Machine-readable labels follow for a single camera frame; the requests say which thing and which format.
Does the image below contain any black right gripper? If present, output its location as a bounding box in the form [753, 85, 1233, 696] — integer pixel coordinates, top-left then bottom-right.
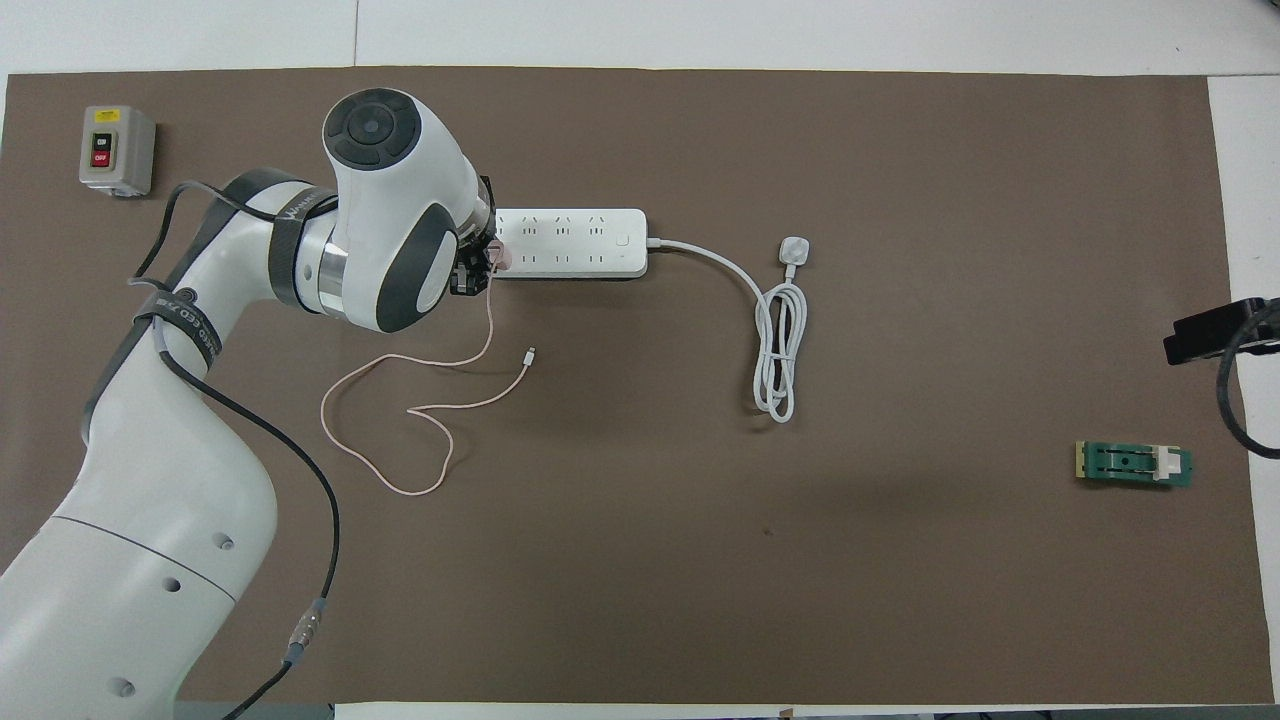
[1162, 297, 1280, 367]

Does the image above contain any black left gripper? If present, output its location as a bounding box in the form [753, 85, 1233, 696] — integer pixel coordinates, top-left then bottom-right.
[449, 174, 497, 299]

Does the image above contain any pink charging cable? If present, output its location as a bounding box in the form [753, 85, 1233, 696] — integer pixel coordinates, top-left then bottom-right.
[320, 268, 538, 496]

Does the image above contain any white power strip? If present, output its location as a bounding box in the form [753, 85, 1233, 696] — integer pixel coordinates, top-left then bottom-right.
[490, 207, 650, 280]

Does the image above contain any brown table mat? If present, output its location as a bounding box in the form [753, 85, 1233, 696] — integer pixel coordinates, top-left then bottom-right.
[0, 66, 1276, 706]

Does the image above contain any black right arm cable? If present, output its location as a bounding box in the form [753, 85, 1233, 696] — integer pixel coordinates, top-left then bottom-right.
[1215, 300, 1280, 462]

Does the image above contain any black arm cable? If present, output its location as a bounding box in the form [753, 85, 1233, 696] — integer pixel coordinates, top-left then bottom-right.
[128, 178, 343, 720]
[1215, 300, 1280, 462]

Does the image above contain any green knife switch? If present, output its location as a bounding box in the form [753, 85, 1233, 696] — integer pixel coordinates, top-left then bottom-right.
[1075, 440, 1194, 491]

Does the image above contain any white power cord with plug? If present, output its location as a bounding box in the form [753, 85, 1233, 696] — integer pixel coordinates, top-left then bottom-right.
[647, 235, 813, 424]

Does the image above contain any grey on-off switch box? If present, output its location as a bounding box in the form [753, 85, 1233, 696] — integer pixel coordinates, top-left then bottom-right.
[79, 105, 157, 198]

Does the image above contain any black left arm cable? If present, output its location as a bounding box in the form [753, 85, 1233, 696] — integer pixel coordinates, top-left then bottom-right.
[128, 178, 343, 720]

